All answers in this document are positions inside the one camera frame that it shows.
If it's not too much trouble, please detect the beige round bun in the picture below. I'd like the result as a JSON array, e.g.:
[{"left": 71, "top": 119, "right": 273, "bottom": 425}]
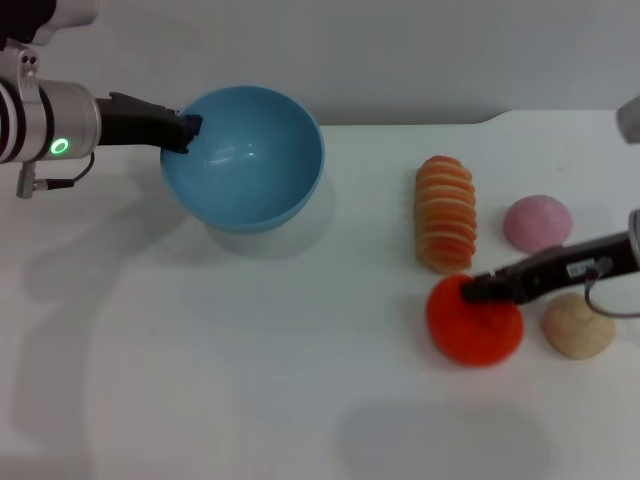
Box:
[{"left": 543, "top": 292, "right": 617, "bottom": 359}]

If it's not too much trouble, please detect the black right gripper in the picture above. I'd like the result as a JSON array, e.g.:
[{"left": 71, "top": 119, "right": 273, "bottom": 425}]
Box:
[{"left": 461, "top": 231, "right": 640, "bottom": 307}]

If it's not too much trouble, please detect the right arm gripper cable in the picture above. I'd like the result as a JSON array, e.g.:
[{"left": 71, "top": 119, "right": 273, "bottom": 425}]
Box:
[{"left": 581, "top": 257, "right": 640, "bottom": 319}]

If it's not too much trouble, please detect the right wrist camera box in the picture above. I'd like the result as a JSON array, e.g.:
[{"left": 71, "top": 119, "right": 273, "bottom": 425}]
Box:
[{"left": 615, "top": 93, "right": 640, "bottom": 147}]

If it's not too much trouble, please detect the orange striped bread roll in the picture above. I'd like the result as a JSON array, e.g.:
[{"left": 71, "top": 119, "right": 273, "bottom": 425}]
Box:
[{"left": 414, "top": 155, "right": 478, "bottom": 274}]

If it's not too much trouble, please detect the orange plush toy fruit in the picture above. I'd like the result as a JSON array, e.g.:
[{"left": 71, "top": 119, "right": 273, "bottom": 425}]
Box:
[{"left": 425, "top": 273, "right": 526, "bottom": 366}]

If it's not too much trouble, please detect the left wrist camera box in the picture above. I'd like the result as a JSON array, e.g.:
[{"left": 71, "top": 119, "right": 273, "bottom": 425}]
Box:
[{"left": 0, "top": 0, "right": 100, "bottom": 48}]

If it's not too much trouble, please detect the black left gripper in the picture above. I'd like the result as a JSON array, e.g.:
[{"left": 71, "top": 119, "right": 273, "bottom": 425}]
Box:
[{"left": 94, "top": 91, "right": 204, "bottom": 154}]

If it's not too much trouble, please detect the blue plastic bowl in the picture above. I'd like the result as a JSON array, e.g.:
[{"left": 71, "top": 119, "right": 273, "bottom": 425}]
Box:
[{"left": 159, "top": 85, "right": 327, "bottom": 233}]

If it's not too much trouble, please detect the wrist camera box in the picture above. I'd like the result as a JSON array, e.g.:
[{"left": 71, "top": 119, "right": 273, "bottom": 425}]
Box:
[
  {"left": 615, "top": 93, "right": 640, "bottom": 147},
  {"left": 0, "top": 0, "right": 100, "bottom": 48}
]

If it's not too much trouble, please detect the pink round bun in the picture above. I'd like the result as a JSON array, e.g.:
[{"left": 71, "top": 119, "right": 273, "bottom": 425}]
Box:
[{"left": 502, "top": 194, "right": 573, "bottom": 254}]

